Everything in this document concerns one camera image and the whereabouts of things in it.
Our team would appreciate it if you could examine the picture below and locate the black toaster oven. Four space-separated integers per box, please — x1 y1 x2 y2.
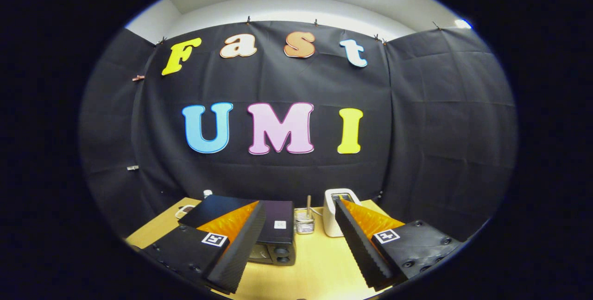
178 194 297 266

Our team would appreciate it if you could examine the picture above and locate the metal wire utensil basket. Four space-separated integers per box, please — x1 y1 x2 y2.
295 211 315 235

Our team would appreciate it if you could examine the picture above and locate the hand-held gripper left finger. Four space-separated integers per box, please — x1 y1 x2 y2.
141 200 267 294

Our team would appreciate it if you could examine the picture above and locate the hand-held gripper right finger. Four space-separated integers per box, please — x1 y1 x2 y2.
334 197 464 290

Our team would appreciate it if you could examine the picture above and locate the white pop-up toaster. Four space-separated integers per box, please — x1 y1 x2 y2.
323 188 362 238

